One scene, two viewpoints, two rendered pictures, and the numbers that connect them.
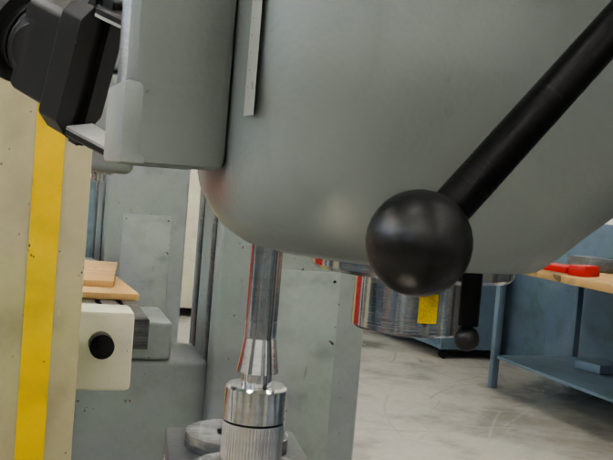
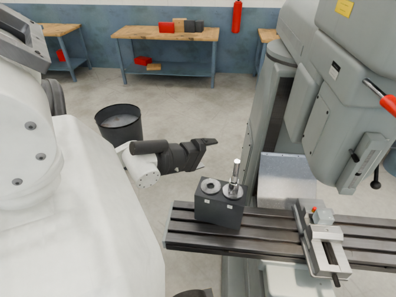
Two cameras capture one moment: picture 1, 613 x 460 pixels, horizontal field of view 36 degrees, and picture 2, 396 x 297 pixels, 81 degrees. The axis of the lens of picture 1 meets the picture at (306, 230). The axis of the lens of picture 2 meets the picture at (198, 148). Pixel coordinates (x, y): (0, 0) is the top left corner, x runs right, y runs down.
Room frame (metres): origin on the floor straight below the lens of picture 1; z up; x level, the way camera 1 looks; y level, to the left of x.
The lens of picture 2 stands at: (0.56, 0.68, 1.90)
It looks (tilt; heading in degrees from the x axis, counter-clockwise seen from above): 40 degrees down; 297
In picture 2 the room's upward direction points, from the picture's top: straight up
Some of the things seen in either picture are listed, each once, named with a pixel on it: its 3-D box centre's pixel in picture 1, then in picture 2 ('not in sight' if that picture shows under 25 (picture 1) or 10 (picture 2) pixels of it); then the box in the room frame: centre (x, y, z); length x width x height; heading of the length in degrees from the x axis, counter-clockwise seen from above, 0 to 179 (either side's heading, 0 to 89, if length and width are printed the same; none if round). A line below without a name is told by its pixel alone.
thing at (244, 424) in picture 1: (252, 433); (233, 186); (0.72, 0.03, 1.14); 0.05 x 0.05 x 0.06
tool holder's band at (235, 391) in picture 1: (255, 390); (234, 181); (0.72, 0.03, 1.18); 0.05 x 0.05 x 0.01
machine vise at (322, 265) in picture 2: not in sight; (320, 231); (0.32, -0.04, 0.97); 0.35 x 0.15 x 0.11; 111
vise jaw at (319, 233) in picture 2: not in sight; (325, 233); (0.31, -0.02, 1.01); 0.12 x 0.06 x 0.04; 21
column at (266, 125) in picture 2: not in sight; (272, 161); (0.62, -0.62, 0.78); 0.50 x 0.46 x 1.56; 110
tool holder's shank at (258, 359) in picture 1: (262, 311); (236, 171); (0.72, 0.03, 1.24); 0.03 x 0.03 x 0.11
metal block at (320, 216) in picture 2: not in sight; (323, 218); (0.33, -0.07, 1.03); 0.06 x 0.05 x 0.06; 21
